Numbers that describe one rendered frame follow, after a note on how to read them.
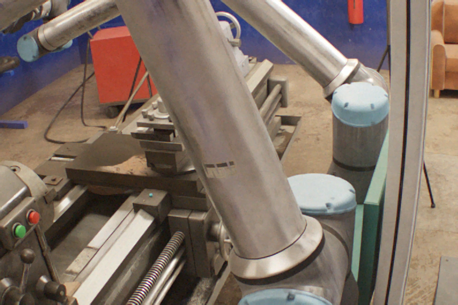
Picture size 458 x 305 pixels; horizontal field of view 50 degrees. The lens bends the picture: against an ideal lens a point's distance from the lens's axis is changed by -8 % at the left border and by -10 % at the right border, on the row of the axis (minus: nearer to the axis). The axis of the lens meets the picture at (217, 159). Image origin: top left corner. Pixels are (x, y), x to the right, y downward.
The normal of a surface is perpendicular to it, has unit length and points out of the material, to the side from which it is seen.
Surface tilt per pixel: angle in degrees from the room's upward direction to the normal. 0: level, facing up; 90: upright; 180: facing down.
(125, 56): 90
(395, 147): 90
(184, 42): 80
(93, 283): 36
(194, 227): 90
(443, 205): 0
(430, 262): 0
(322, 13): 90
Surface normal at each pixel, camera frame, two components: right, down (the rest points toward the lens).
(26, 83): 0.94, 0.07
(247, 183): 0.13, 0.30
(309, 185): -0.07, -0.92
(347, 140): -0.65, 0.40
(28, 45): -0.37, 0.49
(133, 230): 0.47, -0.67
